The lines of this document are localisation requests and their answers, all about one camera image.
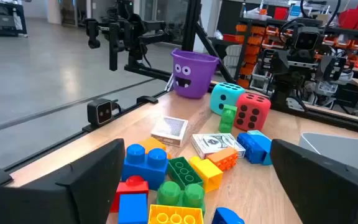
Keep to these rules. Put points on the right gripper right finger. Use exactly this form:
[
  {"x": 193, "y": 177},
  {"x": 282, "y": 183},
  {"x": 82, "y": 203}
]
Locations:
[{"x": 322, "y": 193}]

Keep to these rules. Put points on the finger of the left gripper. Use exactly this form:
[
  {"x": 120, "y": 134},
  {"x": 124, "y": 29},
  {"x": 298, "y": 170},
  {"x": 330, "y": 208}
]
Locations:
[
  {"x": 279, "y": 62},
  {"x": 328, "y": 68}
]

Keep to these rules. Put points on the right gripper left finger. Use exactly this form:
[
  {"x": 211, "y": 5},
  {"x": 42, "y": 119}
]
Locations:
[{"x": 57, "y": 202}]

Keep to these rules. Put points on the red foam die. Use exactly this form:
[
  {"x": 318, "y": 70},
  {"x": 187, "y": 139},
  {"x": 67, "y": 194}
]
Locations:
[{"x": 253, "y": 112}]

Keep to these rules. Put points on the teal foam die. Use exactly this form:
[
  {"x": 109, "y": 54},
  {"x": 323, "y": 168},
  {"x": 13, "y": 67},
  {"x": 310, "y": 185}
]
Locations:
[{"x": 224, "y": 95}]

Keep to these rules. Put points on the big red toy block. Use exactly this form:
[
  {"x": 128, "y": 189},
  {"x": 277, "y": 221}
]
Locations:
[{"x": 129, "y": 188}]

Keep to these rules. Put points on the green round-stud toy block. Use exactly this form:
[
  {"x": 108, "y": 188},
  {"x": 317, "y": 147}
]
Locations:
[{"x": 227, "y": 119}]

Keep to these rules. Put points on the silver card box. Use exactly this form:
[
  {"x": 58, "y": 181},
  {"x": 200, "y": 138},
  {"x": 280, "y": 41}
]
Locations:
[{"x": 213, "y": 143}]

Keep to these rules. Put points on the grey patterned card deck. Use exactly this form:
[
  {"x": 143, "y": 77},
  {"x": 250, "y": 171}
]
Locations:
[{"x": 169, "y": 130}]

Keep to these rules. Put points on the green long toy brick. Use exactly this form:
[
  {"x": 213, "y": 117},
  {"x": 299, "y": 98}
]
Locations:
[{"x": 183, "y": 172}]

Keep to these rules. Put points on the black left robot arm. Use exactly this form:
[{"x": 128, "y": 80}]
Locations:
[{"x": 283, "y": 90}]

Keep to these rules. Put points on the shelf rack with orange bins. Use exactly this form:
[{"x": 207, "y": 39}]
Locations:
[{"x": 253, "y": 40}]

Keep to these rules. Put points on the white plastic bin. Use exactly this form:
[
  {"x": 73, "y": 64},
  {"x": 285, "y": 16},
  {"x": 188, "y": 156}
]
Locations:
[{"x": 337, "y": 149}]

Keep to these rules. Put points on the purple monster face bucket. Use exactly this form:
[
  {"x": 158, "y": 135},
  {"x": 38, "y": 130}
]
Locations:
[{"x": 191, "y": 77}]

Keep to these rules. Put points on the big blue two-stud block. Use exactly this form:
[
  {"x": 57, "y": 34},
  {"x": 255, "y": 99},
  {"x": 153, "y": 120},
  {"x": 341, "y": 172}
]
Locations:
[{"x": 145, "y": 169}]

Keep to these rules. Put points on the small orange toy brick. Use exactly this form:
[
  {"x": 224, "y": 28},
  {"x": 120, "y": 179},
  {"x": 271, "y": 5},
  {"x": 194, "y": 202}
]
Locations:
[{"x": 224, "y": 158}]

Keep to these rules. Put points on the big orange hollow block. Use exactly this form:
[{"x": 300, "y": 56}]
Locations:
[{"x": 151, "y": 144}]

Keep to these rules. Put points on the yellow toy block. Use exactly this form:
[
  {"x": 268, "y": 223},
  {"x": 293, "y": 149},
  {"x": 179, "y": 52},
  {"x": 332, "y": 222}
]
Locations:
[{"x": 208, "y": 174}]

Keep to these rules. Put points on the black cabinet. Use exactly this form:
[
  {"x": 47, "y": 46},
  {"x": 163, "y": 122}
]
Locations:
[{"x": 2, "y": 18}]

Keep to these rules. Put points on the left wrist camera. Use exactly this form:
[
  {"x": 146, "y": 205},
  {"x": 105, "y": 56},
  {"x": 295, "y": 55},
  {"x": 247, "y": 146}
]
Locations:
[{"x": 306, "y": 40}]

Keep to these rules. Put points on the black table-level camera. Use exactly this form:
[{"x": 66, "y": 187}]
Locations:
[{"x": 99, "y": 112}]

